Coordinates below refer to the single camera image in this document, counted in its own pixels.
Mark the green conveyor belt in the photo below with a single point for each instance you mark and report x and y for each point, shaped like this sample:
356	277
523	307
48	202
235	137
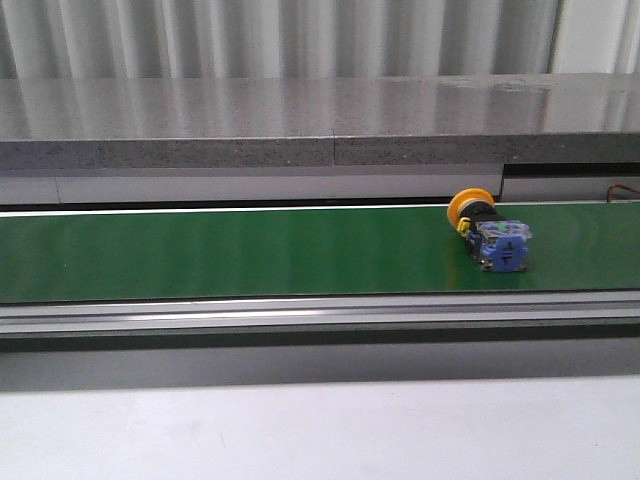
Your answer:
148	255

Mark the yellow push button switch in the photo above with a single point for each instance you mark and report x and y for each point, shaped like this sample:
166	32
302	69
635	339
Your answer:
494	242

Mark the white cabinet front panel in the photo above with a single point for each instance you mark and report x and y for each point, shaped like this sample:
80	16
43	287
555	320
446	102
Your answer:
519	182

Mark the aluminium conveyor front rail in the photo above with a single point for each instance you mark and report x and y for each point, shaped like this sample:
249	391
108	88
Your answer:
424	309

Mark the grey stone countertop slab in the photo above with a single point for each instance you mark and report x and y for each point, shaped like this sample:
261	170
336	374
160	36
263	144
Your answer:
152	123

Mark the white pleated curtain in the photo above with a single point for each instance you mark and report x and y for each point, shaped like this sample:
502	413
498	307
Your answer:
315	39

